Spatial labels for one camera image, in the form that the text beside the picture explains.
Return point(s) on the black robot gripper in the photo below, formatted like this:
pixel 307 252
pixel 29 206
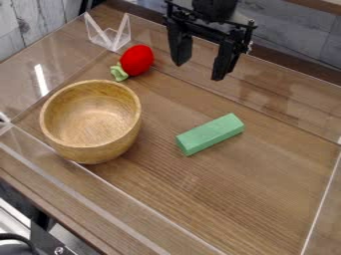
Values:
pixel 209 19

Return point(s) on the red plush strawberry fruit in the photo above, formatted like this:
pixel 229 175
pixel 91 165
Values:
pixel 134 63

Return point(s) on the green rectangular block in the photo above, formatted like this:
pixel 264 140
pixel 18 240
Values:
pixel 206 135

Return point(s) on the wooden bowl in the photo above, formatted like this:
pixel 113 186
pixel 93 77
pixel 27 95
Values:
pixel 91 120

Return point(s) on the clear acrylic corner bracket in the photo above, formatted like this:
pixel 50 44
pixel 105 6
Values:
pixel 110 39

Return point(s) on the clear acrylic tray wall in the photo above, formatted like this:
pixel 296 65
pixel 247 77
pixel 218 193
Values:
pixel 257 195

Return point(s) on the black metal table frame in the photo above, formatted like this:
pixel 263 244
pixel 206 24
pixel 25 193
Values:
pixel 30 232

